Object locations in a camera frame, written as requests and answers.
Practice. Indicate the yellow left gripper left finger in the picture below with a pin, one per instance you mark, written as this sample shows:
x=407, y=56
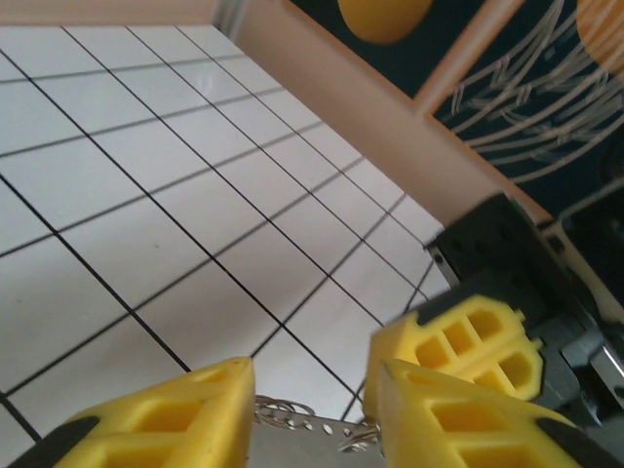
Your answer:
x=170, y=429

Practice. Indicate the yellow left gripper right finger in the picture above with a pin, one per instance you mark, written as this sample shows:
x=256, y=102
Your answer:
x=463, y=429

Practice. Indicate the large metal split keyring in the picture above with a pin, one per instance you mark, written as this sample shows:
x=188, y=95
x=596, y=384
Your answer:
x=273, y=407

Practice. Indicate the aluminium frame post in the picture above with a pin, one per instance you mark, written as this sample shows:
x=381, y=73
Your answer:
x=228, y=17

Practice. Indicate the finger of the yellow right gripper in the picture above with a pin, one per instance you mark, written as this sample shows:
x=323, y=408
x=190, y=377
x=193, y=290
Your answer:
x=492, y=366
x=400, y=341

